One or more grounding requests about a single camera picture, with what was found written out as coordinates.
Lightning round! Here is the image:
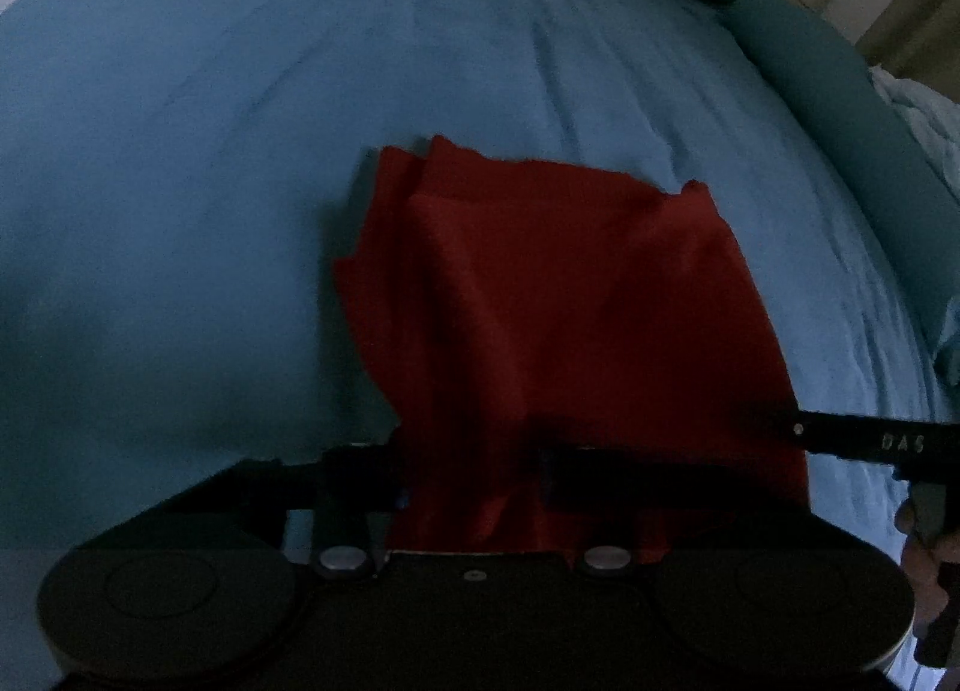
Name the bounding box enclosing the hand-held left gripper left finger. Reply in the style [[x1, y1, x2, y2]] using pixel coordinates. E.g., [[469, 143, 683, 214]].
[[238, 439, 412, 581]]

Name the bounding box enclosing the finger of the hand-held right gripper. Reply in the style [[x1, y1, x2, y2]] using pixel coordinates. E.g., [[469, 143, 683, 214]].
[[750, 398, 809, 453]]

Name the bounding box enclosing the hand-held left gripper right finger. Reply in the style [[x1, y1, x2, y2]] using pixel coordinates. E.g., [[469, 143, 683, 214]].
[[535, 436, 812, 579]]

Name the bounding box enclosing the red long-sleeved sweater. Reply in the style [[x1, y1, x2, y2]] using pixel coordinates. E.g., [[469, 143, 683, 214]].
[[332, 133, 814, 558]]

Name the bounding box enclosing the person's right hand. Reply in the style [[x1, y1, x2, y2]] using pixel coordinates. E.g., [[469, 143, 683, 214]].
[[895, 502, 952, 636]]

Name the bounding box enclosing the teal duvet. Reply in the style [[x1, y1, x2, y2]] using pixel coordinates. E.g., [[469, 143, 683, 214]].
[[718, 0, 960, 362]]

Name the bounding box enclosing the light blue blanket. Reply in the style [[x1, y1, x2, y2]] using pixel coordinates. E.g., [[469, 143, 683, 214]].
[[868, 65, 960, 176]]

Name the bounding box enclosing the bed with blue sheet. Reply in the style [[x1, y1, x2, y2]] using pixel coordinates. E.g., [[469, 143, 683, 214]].
[[0, 0, 953, 549]]

